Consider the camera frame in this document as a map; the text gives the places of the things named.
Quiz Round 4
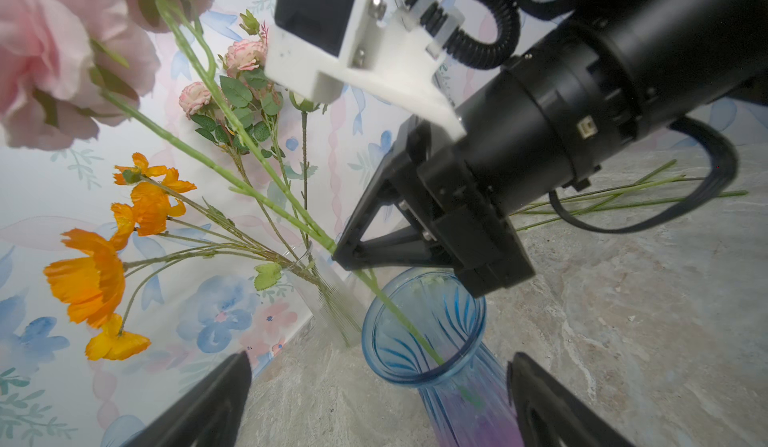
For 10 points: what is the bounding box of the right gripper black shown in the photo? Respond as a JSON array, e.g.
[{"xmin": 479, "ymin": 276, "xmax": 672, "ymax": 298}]
[{"xmin": 391, "ymin": 0, "xmax": 767, "ymax": 296}]

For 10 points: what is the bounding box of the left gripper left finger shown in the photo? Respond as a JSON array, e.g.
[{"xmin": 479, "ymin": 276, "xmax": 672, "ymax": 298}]
[{"xmin": 128, "ymin": 352, "xmax": 252, "ymax": 447}]

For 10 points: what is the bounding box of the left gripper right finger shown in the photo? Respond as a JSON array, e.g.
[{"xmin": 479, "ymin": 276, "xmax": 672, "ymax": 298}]
[{"xmin": 506, "ymin": 352, "xmax": 633, "ymax": 447}]

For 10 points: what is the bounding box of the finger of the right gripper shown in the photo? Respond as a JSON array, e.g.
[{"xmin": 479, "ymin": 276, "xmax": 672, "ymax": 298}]
[
  {"xmin": 334, "ymin": 164, "xmax": 414, "ymax": 255},
  {"xmin": 333, "ymin": 224, "xmax": 462, "ymax": 270}
]

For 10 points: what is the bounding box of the blue purple glass vase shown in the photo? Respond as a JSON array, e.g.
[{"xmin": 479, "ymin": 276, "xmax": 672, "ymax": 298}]
[{"xmin": 362, "ymin": 268, "xmax": 523, "ymax": 446}]

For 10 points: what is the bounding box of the large orange poppy stem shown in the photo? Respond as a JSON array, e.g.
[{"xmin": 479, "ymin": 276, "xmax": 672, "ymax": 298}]
[{"xmin": 43, "ymin": 224, "xmax": 285, "ymax": 361}]

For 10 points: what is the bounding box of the pink rose stem with leaves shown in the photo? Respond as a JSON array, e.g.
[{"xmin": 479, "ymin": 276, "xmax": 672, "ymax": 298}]
[{"xmin": 175, "ymin": 10, "xmax": 327, "ymax": 248}]

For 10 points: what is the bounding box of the orange poppy flower stem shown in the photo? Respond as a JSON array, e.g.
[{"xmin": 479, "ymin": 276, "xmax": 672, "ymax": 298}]
[{"xmin": 110, "ymin": 152, "xmax": 269, "ymax": 253}]

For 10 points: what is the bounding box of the pink carnation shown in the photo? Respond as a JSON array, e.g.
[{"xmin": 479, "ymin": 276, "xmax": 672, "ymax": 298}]
[{"xmin": 0, "ymin": 0, "xmax": 481, "ymax": 406}]

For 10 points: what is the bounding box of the clear ribbed glass vase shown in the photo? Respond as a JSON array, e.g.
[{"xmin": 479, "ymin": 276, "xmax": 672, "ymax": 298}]
[{"xmin": 282, "ymin": 243, "xmax": 367, "ymax": 348}]

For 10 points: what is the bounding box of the black corrugated cable hose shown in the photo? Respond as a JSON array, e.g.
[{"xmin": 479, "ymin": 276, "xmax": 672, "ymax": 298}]
[{"xmin": 413, "ymin": 0, "xmax": 577, "ymax": 70}]

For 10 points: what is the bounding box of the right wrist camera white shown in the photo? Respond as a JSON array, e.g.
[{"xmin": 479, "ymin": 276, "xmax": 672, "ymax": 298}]
[{"xmin": 265, "ymin": 0, "xmax": 465, "ymax": 140}]

